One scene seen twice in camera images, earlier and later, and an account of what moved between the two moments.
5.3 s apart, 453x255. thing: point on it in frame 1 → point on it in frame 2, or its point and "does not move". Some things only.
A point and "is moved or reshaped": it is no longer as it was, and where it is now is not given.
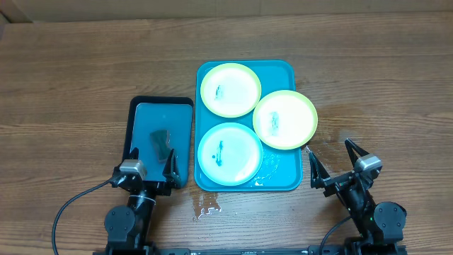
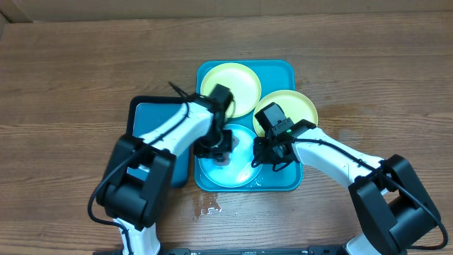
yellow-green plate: x=284 y=120 does not move
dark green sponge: x=161 y=139 is moved or reshaped
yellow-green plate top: x=230 y=90 does not move
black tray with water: x=147 y=114 does not move
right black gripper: x=319 y=174 → x=265 y=157
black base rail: x=310 y=250 does not move
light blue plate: x=230 y=154 does not move
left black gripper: x=171 y=175 → x=204 y=151
